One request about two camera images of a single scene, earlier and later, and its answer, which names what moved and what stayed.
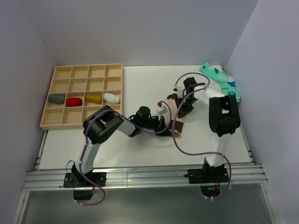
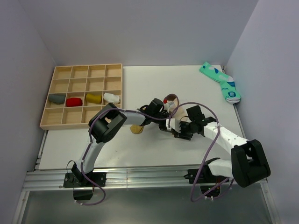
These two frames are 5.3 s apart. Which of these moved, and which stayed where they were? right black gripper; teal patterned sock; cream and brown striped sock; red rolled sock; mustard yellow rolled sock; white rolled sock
Moved: cream and brown striped sock; right black gripper
Stayed: mustard yellow rolled sock; teal patterned sock; red rolled sock; white rolled sock
